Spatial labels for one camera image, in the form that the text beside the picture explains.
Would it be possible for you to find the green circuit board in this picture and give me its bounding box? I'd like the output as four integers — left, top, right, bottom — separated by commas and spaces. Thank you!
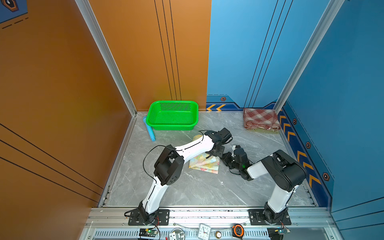
138, 228, 160, 240

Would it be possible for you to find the white square clock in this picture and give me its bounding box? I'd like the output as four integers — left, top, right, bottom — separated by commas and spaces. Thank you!
197, 224, 212, 240

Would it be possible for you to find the light blue tube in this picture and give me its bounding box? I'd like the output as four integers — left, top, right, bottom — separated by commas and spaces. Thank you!
143, 116, 156, 142

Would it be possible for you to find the red plaid skirt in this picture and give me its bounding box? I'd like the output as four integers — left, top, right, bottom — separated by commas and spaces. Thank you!
243, 108, 281, 131

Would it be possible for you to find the cream yellow cloth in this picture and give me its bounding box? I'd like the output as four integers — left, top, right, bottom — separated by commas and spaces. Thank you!
189, 136, 220, 174

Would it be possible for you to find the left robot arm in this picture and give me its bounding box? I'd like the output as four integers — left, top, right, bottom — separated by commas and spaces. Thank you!
138, 128, 233, 225

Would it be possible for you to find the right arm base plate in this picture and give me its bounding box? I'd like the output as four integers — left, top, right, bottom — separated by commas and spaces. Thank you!
248, 208, 292, 226

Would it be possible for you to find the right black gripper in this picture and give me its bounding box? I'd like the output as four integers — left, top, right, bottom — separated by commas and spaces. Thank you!
218, 152, 242, 172

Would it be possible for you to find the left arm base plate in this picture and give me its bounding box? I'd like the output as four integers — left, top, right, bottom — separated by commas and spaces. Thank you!
125, 208, 170, 226

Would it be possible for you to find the white power plug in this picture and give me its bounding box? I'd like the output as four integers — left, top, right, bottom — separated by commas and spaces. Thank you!
168, 228, 186, 240

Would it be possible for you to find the green plastic basket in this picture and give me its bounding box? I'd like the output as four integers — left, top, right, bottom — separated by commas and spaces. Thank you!
146, 101, 199, 131

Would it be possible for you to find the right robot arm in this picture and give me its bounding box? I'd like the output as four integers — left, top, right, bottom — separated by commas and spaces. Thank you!
222, 145, 308, 226

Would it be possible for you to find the olive green skirt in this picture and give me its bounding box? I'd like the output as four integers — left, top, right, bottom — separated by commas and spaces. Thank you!
248, 128, 280, 134

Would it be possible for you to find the right small circuit board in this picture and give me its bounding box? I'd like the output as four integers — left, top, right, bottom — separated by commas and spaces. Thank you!
275, 228, 291, 236

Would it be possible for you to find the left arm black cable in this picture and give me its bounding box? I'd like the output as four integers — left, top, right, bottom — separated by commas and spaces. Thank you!
142, 145, 176, 184

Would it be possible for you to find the orange black tape measure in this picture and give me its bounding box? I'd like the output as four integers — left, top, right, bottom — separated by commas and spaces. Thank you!
232, 224, 245, 239

